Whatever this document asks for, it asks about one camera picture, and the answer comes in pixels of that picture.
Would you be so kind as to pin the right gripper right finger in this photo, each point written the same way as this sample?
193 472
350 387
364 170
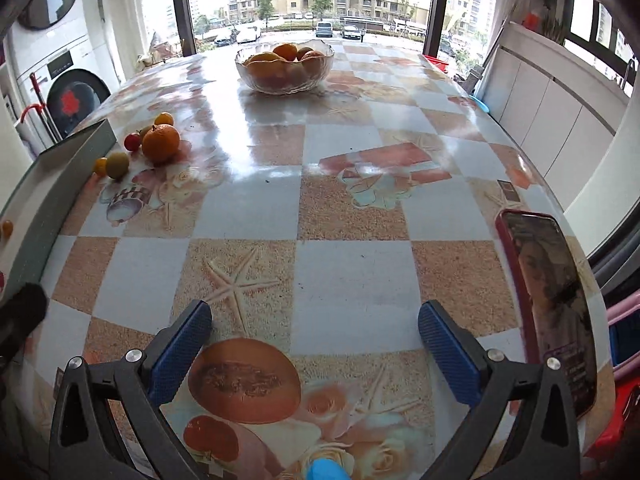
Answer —
543 441

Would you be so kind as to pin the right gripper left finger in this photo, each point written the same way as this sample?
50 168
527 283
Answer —
85 442

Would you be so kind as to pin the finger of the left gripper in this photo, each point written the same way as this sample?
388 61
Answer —
20 316

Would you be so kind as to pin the yellow green round fruit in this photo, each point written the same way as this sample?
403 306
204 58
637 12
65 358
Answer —
117 165

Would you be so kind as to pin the small red cherry tomato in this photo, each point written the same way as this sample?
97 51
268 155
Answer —
132 142

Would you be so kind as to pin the large orange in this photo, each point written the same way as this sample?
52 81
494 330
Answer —
161 143

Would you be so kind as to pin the blue gloved right hand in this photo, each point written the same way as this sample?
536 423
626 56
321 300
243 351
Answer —
326 469

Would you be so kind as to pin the orange tangerine in tray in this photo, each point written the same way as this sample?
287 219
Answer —
7 228

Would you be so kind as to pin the grey shallow tray box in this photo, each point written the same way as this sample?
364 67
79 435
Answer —
40 203

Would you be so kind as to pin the red case smartphone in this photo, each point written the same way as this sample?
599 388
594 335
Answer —
552 301

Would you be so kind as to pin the small orange fruit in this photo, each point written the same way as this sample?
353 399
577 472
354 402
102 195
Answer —
99 167

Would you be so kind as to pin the lower white washing machine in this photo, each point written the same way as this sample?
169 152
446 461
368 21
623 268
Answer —
70 84

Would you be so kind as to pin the small orange kumquat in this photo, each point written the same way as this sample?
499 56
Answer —
164 118

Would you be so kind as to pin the upper white dryer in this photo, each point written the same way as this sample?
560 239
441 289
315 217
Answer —
45 29

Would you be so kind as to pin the white low cabinet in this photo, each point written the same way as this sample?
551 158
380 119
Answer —
560 111

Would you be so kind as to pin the blue plastic basin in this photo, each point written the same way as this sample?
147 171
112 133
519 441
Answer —
479 104

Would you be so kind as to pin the glass fruit bowl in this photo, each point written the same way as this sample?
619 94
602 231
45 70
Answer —
266 72

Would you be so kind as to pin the orange in bowl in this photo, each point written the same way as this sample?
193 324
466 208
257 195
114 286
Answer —
286 51

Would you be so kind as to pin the red plastic basin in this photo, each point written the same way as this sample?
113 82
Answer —
440 64

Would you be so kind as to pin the red handled broom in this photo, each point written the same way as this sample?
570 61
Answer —
36 105

